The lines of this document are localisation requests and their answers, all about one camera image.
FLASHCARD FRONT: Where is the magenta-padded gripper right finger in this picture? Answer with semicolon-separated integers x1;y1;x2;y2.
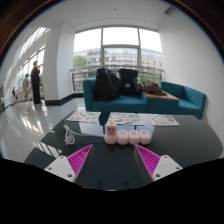
133;143;184;184

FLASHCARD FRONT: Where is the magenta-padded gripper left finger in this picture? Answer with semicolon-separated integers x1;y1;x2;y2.
43;143;94;184

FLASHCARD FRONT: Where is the pink power strip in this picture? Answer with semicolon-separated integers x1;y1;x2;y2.
103;128;153;146

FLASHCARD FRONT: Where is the small sticker sheet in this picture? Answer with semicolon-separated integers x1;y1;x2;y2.
66;110;102;125

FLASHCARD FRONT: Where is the colourful sticker sheet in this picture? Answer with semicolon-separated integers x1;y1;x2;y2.
105;111;151;127

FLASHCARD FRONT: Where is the wooden sofa table top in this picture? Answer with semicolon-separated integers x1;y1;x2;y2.
142;90;181;102

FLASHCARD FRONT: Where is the brown jacket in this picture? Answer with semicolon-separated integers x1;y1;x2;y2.
136;79;168;97

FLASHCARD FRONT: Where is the teal sofa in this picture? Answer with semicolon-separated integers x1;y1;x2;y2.
82;77;207;120

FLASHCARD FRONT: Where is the person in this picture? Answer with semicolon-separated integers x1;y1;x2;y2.
21;73;32;101
30;60;44;106

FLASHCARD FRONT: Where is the black backpack with label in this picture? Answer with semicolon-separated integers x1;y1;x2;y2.
118;67;140;97

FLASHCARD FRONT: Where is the large black backpack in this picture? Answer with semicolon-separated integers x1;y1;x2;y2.
94;67;121;102

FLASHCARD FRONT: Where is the metal window railing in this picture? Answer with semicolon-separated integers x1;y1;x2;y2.
69;64;165;94

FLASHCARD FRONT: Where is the white power cable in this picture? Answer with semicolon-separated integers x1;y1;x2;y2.
62;123;106;146

